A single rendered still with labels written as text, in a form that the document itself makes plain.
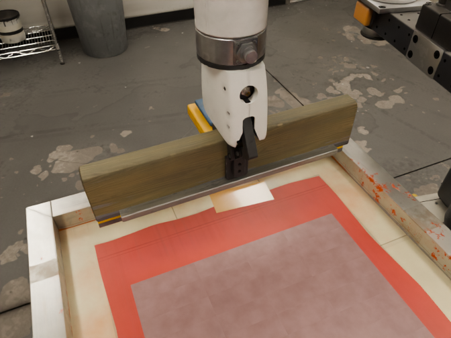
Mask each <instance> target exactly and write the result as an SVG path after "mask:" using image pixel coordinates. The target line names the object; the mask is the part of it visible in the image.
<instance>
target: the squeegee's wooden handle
mask: <svg viewBox="0 0 451 338"><path fill-rule="evenodd" d="M357 108H358V105H357V102H356V101H355V100H354V99H353V98H352V97H350V96H349V95H341V96H339V97H334V98H331V99H326V100H323V101H319V102H316V103H312V104H308V105H304V106H301V107H297V108H294V109H289V110H286V111H281V112H279V113H274V114H271V115H267V130H266V137H265V139H262V140H259V139H258V138H257V137H256V136H255V135H254V137H255V141H256V148H257V152H258V157H257V158H255V159H252V160H249V161H248V170H251V169H254V168H258V167H261V166H264V165H267V164H271V163H273V162H278V161H280V160H284V159H287V158H290V157H293V156H297V155H299V154H304V153H306V152H310V151H313V150H316V149H319V148H323V147H326V146H329V145H332V144H334V145H335V146H336V147H340V146H343V145H346V144H348V142H349V139H350V134H351V131H352V126H353V123H354V119H355V116H356V111H357ZM227 155H228V149H227V142H226V141H225V140H224V138H223V137H222V136H221V134H220V133H219V132H218V130H217V129H214V130H211V131H207V132H204V133H200V134H197V135H192V136H189V137H184V138H182V139H177V140H174V141H171V142H167V143H164V144H159V145H157V146H152V147H149V148H144V149H141V150H137V151H134V152H130V153H126V154H122V155H119V156H115V157H112V158H107V159H104V160H100V161H97V162H92V163H89V164H85V165H82V166H79V174H80V177H81V182H82V185H83V188H84V190H85V193H86V196H87V198H88V200H89V204H90V206H91V208H92V211H93V214H94V216H95V219H96V221H98V222H100V221H104V220H106V219H110V218H113V217H116V216H119V215H120V212H119V210H122V209H126V208H128V207H132V206H135V205H139V204H141V203H145V202H148V201H151V200H154V199H158V198H160V197H164V196H167V195H170V194H174V193H176V192H180V191H183V190H187V189H189V188H193V187H196V186H200V185H202V184H206V183H208V182H213V181H215V180H219V179H222V178H225V156H227Z"/></svg>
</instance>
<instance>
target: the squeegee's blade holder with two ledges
mask: <svg viewBox="0 0 451 338"><path fill-rule="evenodd" d="M337 152H338V149H337V147H336V146H335V145H334V144H332V145H329V146H326V147H323V148H319V149H316V150H313V151H310V152H306V153H304V154H299V155H297V156H293V157H290V158H287V159H284V160H280V161H278V162H273V163H271V164H267V165H264V166H261V167H258V168H254V169H251V170H248V173H247V174H246V175H243V176H240V177H237V178H233V179H231V180H227V179H226V178H222V179H219V180H215V181H213V182H208V183H206V184H202V185H200V186H196V187H193V188H189V189H187V190H183V191H180V192H176V193H174V194H170V195H167V196H164V197H160V198H158V199H154V200H151V201H148V202H145V203H141V204H139V205H135V206H132V207H128V208H126V209H122V210H119V212H120V215H121V219H122V221H123V222H125V221H129V220H132V219H135V218H138V217H142V216H144V215H148V214H150V213H154V212H157V211H161V210H163V209H167V208H169V207H173V206H176V205H179V204H182V203H185V202H188V201H192V200H195V199H198V198H201V197H203V196H207V195H210V194H213V193H216V192H220V191H223V190H226V189H229V188H232V187H235V186H239V185H241V184H245V183H247V182H252V181H254V180H258V179H260V178H264V177H266V176H270V175H273V174H276V173H279V172H283V171H285V170H289V169H292V168H295V167H298V166H302V165H304V164H308V163H310V162H314V161H317V160H320V159H323V158H327V157H330V156H333V155H336V154H337Z"/></svg>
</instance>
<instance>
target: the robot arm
mask: <svg viewBox="0 0 451 338"><path fill-rule="evenodd" d="M193 4H194V15H195V36H196V47H197V58H198V60H199V61H200V62H201V84H202V96H203V106H204V108H205V111H206V113H207V115H208V116H209V118H210V120H211V121H212V122H213V130H214V129H217V130H218V132H219V133H220V134H221V136H222V137H223V138H224V140H225V141H226V142H227V149H228V155H227V156H225V178H226V179H227V180H231V179H233V178H237V177H240V176H243V175H246V174H247V173H248V161H249V160H252V159H255V158H257V157H258V152H257V148H256V141H255V137H254V135H255V136H256V137H257V138H258V139H259V140H262V139H265V137H266V130H267V112H268V97H267V83H266V71H265V65H264V62H263V60H264V57H265V48H266V28H267V17H268V0H193ZM240 142H242V143H243V147H241V148H237V149H234V148H235V147H236V145H237V144H238V143H240Z"/></svg>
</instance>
